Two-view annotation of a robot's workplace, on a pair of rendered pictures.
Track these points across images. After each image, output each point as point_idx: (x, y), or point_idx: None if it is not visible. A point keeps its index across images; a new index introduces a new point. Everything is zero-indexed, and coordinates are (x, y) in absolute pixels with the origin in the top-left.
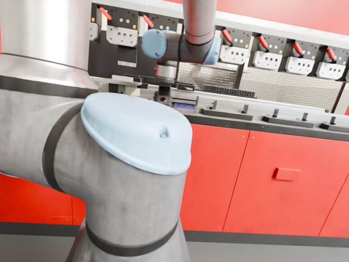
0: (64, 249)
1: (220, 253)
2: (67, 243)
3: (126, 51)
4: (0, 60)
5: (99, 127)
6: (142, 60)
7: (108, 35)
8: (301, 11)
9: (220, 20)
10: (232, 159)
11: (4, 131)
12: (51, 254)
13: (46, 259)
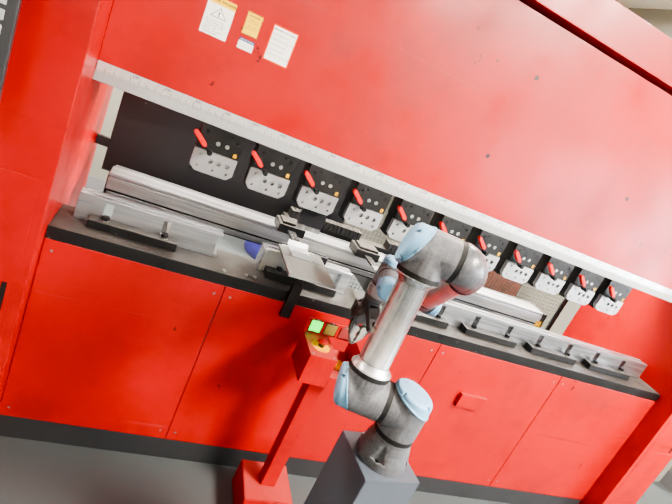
0: (152, 471)
1: None
2: (152, 464)
3: (314, 214)
4: (371, 369)
5: (412, 406)
6: (298, 177)
7: (300, 197)
8: (531, 215)
9: (441, 206)
10: (411, 375)
11: (367, 397)
12: (137, 476)
13: (134, 482)
